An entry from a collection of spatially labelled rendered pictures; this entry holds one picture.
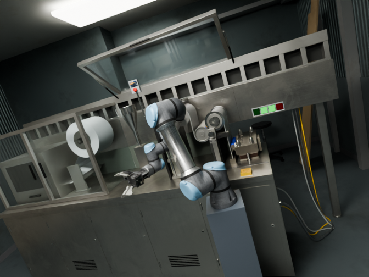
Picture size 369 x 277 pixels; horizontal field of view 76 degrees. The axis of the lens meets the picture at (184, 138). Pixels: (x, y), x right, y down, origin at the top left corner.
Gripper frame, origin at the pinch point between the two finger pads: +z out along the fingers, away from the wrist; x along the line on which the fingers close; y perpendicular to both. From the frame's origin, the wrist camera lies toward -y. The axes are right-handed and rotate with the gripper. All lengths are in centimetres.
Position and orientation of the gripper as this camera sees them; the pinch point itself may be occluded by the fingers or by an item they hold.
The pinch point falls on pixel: (117, 187)
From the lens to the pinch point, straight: 146.5
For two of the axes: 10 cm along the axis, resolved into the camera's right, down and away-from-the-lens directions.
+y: 7.5, 0.7, -6.5
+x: 1.7, 9.4, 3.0
